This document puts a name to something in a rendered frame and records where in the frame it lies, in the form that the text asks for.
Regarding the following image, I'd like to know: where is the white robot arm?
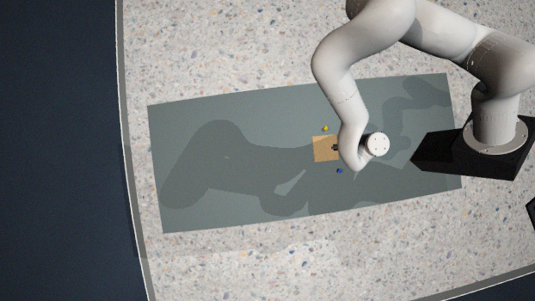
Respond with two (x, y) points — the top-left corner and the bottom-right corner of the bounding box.
(311, 0), (535, 171)

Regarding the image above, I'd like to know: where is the tan mat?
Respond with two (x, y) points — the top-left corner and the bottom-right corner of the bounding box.
(312, 134), (339, 162)

